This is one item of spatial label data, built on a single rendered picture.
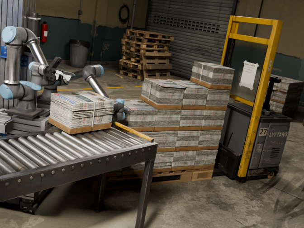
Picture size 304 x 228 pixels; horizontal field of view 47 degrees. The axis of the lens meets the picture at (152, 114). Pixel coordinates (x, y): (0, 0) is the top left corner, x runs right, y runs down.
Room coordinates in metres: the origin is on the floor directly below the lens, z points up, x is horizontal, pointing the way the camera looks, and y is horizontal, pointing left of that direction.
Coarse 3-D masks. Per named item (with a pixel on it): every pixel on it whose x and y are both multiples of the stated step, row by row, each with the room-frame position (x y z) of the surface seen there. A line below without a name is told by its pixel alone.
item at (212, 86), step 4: (192, 80) 3.85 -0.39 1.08; (196, 80) 3.78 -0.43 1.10; (200, 84) 3.71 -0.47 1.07; (204, 84) 3.65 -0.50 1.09; (208, 84) 3.60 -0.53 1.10; (212, 88) 3.58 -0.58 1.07; (216, 88) 3.61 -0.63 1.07; (220, 88) 3.63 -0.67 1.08; (224, 88) 3.66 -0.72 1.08; (228, 88) 3.69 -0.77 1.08; (208, 108) 3.58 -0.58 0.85; (212, 108) 3.61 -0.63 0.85; (216, 108) 3.63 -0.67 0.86; (220, 108) 3.66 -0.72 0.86; (224, 108) 3.69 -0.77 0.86; (204, 128) 3.58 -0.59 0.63; (208, 128) 3.60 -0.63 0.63; (212, 128) 3.63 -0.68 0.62; (216, 128) 3.66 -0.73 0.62; (220, 128) 3.69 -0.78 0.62; (200, 148) 3.58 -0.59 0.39; (204, 148) 3.61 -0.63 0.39; (208, 148) 3.63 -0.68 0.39; (212, 148) 3.66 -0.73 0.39; (216, 148) 3.69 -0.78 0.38; (196, 168) 3.58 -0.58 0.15; (200, 168) 3.61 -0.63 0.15
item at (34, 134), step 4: (112, 124) 2.71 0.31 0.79; (36, 132) 2.24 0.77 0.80; (40, 132) 2.25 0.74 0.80; (44, 132) 2.26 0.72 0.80; (48, 132) 2.27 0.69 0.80; (52, 132) 2.29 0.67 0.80; (60, 132) 2.34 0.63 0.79; (4, 136) 2.08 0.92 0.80; (8, 136) 2.09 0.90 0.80; (12, 136) 2.10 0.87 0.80; (16, 136) 2.11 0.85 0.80; (20, 136) 2.12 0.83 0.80; (24, 136) 2.13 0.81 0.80; (4, 140) 2.03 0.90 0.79; (16, 140) 2.09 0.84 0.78
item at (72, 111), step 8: (56, 96) 2.41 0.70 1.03; (64, 96) 2.42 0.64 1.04; (72, 96) 2.46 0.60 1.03; (56, 104) 2.41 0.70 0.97; (64, 104) 2.34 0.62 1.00; (72, 104) 2.27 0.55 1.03; (80, 104) 2.32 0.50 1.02; (88, 104) 2.37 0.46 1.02; (56, 112) 2.41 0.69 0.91; (64, 112) 2.34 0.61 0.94; (72, 112) 2.28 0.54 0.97; (80, 112) 2.33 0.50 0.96; (88, 112) 2.38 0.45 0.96; (56, 120) 2.40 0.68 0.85; (64, 120) 2.34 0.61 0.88; (72, 120) 2.29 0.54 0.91; (80, 120) 2.34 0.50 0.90; (88, 120) 2.39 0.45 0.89
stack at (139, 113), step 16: (128, 112) 3.12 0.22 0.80; (144, 112) 3.21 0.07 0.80; (160, 112) 3.30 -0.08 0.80; (176, 112) 3.40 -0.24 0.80; (192, 112) 3.49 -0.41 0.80; (160, 144) 3.33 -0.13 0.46; (176, 144) 3.42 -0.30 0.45; (192, 144) 3.53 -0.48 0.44; (160, 160) 3.34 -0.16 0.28; (176, 160) 3.44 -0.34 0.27; (192, 160) 3.54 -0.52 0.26; (112, 176) 3.09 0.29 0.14; (128, 176) 3.17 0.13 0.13
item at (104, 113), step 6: (90, 96) 2.55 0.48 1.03; (96, 96) 2.58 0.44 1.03; (102, 96) 2.61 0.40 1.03; (102, 102) 2.46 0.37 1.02; (108, 102) 2.51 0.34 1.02; (102, 108) 2.47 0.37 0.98; (108, 108) 2.52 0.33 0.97; (96, 114) 2.44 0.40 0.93; (102, 114) 2.48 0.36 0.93; (108, 114) 2.52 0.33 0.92; (96, 120) 2.45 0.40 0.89; (102, 120) 2.49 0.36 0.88; (108, 120) 2.53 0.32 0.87
